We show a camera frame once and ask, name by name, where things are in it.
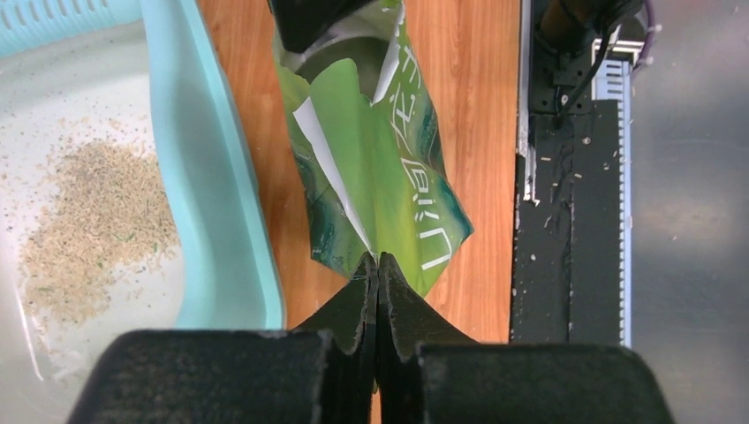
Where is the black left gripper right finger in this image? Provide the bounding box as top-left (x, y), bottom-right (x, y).
top-left (377, 253), bottom-right (477, 423)

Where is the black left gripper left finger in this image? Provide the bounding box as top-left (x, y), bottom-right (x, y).
top-left (295, 253), bottom-right (379, 423)

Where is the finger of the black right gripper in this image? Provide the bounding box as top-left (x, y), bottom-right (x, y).
top-left (268, 0), bottom-right (370, 53)

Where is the green cat litter bag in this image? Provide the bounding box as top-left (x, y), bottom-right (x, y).
top-left (273, 1), bottom-right (473, 295)

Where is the light blue litter box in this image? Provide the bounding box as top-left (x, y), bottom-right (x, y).
top-left (1, 1), bottom-right (285, 423)

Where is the beige cat litter pile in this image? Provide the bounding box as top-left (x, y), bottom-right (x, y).
top-left (20, 141), bottom-right (179, 324)

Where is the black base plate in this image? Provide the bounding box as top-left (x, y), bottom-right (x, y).
top-left (509, 0), bottom-right (634, 349)

